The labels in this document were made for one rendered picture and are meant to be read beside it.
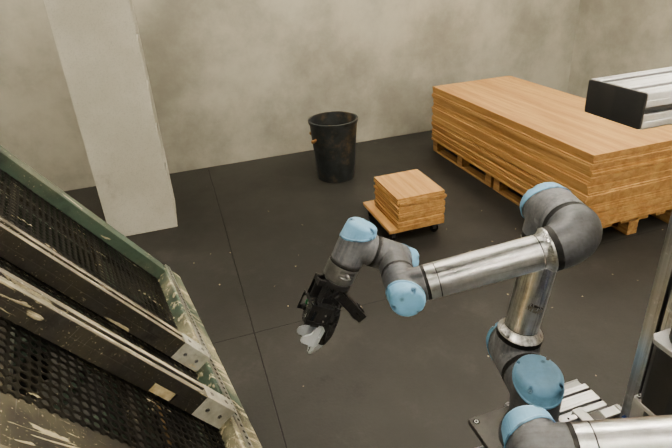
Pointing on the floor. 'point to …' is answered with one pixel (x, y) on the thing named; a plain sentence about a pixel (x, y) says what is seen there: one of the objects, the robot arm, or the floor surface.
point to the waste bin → (334, 145)
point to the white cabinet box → (114, 105)
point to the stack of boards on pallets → (554, 148)
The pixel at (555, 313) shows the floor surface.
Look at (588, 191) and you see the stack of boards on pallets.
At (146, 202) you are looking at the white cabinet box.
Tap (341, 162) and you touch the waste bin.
